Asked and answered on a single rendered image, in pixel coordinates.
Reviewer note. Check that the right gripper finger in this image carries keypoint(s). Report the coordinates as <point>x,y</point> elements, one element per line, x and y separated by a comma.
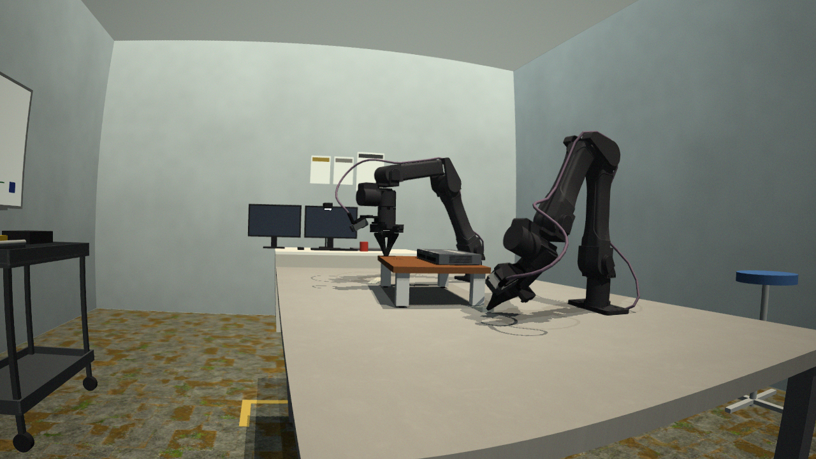
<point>382,237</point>
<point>378,240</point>

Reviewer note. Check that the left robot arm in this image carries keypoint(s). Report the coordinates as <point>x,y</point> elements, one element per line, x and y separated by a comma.
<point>595,257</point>

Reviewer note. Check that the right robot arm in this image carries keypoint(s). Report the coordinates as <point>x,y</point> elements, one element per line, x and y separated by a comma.
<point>370,194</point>

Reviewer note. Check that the grey network switch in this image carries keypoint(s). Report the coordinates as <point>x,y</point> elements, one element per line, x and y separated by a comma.
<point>449,257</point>

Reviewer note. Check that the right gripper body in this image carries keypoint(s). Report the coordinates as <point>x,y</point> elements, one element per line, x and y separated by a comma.
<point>385,220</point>

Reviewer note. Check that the brown rectangular board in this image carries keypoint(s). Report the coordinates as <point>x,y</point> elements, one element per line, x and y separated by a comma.
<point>404,265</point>

